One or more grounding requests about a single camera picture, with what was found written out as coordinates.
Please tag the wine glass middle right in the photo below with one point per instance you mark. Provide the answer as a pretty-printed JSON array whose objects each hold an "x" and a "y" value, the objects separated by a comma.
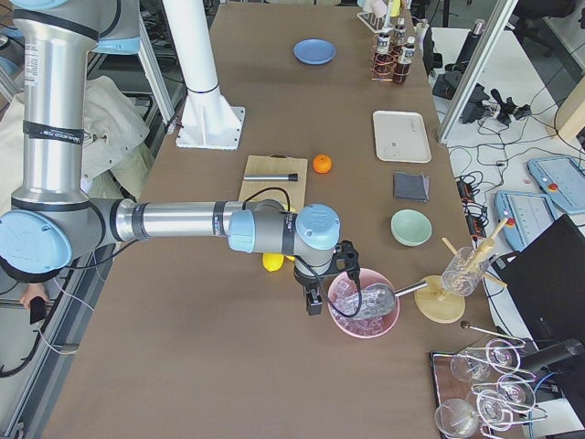
[{"x": 516, "y": 393}]

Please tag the grey folded cloth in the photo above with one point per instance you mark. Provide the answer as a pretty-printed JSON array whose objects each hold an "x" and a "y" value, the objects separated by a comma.
[{"x": 413, "y": 187}]

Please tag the brown sauce bottle front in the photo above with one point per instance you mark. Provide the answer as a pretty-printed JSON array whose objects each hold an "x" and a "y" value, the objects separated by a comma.
[{"x": 404, "y": 60}]

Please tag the wire glass rack tray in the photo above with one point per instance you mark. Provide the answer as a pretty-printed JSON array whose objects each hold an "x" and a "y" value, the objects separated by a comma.
[{"x": 446, "y": 387}]

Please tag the blue plate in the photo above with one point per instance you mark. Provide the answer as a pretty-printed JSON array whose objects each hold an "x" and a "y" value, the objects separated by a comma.
[{"x": 314, "y": 51}]

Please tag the metal ice scoop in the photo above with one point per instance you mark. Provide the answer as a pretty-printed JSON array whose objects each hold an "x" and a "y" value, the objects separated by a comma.
[{"x": 373, "y": 301}]

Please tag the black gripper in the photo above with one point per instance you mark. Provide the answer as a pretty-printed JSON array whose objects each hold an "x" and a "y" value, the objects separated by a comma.
[{"x": 306, "y": 279}]

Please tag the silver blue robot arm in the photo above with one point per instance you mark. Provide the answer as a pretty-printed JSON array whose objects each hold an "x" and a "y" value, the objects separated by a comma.
[{"x": 52, "y": 221}]

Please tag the black power strip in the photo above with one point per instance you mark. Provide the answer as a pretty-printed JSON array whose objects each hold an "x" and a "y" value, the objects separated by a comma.
[{"x": 475, "y": 214}]

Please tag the pink bowl with ice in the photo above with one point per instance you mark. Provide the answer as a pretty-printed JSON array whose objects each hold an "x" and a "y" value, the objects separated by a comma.
[{"x": 342, "y": 294}]

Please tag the wooden cutting board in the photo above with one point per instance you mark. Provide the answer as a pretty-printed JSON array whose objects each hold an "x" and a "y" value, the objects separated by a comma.
[{"x": 262, "y": 165}]

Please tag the wine glass lower middle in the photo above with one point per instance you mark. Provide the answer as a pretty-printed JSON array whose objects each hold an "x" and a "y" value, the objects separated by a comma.
[{"x": 493, "y": 411}]

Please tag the wooden cup stand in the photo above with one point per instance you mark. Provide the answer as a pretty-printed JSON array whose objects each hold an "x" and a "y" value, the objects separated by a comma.
[{"x": 442, "y": 307}]

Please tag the wine glass upper left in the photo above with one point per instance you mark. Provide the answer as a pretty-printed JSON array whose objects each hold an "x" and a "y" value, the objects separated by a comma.
[{"x": 470, "y": 365}]

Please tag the brown sauce bottle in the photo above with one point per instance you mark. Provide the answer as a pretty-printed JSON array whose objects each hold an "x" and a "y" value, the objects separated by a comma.
[
  {"x": 404, "y": 60},
  {"x": 399, "y": 35},
  {"x": 382, "y": 59}
]

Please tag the wine glass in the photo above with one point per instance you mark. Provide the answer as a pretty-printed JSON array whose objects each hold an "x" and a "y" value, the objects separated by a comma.
[
  {"x": 516, "y": 393},
  {"x": 456, "y": 418},
  {"x": 502, "y": 356},
  {"x": 493, "y": 411},
  {"x": 470, "y": 365}
]

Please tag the brown sauce bottle left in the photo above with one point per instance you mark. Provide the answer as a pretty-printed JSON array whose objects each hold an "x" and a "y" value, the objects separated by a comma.
[{"x": 382, "y": 59}]

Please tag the yellow lemon left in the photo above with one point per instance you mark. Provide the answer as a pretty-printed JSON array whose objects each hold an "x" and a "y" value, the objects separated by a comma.
[{"x": 272, "y": 262}]

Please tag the orange fruit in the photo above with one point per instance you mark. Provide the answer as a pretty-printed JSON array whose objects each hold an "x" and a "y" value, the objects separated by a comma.
[{"x": 322, "y": 164}]

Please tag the black ball stirrer stick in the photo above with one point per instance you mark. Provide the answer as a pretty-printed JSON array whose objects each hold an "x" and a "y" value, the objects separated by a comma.
[{"x": 468, "y": 326}]

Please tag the wine glass lower left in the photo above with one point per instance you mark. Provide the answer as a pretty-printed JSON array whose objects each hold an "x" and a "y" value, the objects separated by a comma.
[{"x": 456, "y": 418}]

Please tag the black laptop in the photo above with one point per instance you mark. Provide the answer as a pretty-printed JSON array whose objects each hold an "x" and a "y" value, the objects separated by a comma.
[{"x": 546, "y": 282}]

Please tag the blue teach pendant near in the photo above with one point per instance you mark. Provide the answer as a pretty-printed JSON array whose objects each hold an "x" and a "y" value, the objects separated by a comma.
[{"x": 529, "y": 214}]

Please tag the brown sauce bottle back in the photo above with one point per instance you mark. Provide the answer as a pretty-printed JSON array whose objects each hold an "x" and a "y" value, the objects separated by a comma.
[{"x": 399, "y": 35}]

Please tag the blue teach pendant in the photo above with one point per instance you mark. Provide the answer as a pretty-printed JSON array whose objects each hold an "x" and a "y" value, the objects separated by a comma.
[
  {"x": 562, "y": 179},
  {"x": 529, "y": 214}
]

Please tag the blue teach pendant far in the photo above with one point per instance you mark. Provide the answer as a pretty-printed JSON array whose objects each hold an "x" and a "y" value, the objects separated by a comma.
[{"x": 562, "y": 179}]

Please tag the white cloth cover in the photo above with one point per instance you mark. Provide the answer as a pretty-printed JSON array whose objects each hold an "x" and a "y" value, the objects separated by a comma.
[{"x": 114, "y": 158}]

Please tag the cream rectangular tray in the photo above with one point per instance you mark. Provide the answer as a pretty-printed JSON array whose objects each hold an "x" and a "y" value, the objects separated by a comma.
[{"x": 400, "y": 137}]

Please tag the copper wire bottle rack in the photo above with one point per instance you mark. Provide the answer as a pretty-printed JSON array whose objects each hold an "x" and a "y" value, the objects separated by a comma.
[{"x": 394, "y": 57}]

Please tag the wine glass upper right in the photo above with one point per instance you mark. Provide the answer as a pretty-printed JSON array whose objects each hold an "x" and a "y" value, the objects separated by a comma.
[{"x": 502, "y": 356}]

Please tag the clear glass on stand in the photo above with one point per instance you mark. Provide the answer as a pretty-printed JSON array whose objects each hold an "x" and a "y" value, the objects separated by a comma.
[{"x": 462, "y": 275}]

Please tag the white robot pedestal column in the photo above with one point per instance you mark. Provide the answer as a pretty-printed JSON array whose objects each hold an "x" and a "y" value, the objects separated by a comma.
[{"x": 208, "y": 121}]

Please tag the mint green bowl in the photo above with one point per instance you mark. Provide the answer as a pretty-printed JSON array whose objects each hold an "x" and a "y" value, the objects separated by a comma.
[{"x": 410, "y": 227}]

